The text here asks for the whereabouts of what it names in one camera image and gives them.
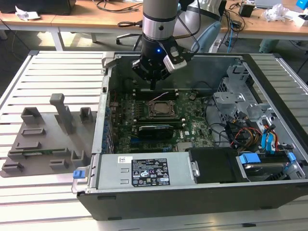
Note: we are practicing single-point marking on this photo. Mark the silver CPU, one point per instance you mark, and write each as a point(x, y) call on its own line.
point(161, 108)

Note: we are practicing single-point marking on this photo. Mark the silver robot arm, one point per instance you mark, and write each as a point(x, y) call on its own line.
point(158, 14)

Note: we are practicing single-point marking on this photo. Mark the CPU socket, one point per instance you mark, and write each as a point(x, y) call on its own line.
point(150, 116)

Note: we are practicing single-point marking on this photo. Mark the black chair base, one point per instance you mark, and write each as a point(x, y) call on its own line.
point(125, 36)

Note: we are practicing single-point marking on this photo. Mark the RAM slot white clips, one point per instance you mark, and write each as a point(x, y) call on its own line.
point(142, 90)
point(144, 121)
point(142, 94)
point(180, 126)

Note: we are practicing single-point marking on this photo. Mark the coin cell battery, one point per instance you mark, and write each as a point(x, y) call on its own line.
point(191, 97)

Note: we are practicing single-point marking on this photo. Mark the wooden desk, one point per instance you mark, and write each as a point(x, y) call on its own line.
point(84, 20)
point(264, 30)

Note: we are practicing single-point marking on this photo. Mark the green motherboard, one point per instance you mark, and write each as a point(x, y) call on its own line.
point(197, 113)

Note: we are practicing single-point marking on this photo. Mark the black graphics card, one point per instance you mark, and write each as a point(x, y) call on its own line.
point(156, 132)

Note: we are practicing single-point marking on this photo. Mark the tall black box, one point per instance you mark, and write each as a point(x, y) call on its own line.
point(223, 7)

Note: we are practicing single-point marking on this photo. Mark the blue expansion slot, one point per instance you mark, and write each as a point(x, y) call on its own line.
point(135, 139)

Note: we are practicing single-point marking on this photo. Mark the grey metal drive cage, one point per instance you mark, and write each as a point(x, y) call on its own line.
point(228, 98)

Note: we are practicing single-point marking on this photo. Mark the silver chipset heatsink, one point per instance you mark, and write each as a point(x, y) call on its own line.
point(185, 146)

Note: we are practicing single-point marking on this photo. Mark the small black box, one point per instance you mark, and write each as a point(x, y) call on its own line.
point(246, 10)

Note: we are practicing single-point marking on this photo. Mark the pale green bin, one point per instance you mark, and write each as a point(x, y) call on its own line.
point(268, 45)

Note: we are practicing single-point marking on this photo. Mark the grey power supply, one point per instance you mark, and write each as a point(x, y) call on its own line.
point(110, 168)

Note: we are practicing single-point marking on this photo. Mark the black flat case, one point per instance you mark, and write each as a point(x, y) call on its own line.
point(36, 6)

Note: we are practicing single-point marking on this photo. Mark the black plastic shroud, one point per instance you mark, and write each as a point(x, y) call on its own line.
point(211, 166)

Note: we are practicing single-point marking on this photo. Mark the clear plastic bag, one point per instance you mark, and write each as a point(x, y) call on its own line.
point(274, 13)

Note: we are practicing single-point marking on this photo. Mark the crumpled white paper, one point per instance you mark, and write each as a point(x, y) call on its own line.
point(25, 14)

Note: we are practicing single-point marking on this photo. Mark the grey parts rack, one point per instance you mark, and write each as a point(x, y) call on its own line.
point(55, 144)

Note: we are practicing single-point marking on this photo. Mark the blue plastic latch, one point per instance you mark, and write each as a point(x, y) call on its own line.
point(78, 175)

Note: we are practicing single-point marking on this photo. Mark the blue disk carrier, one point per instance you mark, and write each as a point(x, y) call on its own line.
point(249, 158)

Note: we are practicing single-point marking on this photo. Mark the green RAM stick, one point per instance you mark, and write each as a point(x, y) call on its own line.
point(45, 152)

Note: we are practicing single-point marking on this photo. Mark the white box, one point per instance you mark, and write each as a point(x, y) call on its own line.
point(298, 19)

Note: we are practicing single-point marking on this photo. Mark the black PC case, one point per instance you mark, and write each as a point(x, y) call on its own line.
point(168, 204)

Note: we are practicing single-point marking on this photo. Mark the blue box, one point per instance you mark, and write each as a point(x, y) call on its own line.
point(300, 4)

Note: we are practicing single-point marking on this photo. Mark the hard disk drive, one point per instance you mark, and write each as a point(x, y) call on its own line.
point(262, 168)

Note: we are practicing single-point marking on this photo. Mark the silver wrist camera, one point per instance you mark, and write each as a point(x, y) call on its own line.
point(176, 66)

